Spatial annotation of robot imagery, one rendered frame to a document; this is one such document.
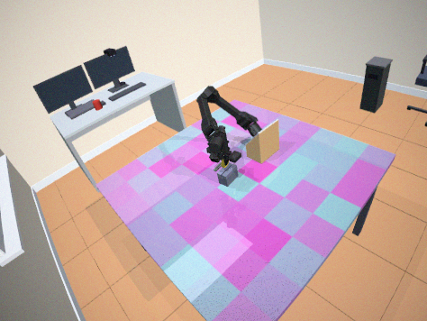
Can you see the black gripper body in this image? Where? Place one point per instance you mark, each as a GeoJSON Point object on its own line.
{"type": "Point", "coordinates": [232, 156]}

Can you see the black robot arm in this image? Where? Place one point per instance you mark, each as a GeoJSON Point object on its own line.
{"type": "Point", "coordinates": [214, 134]}

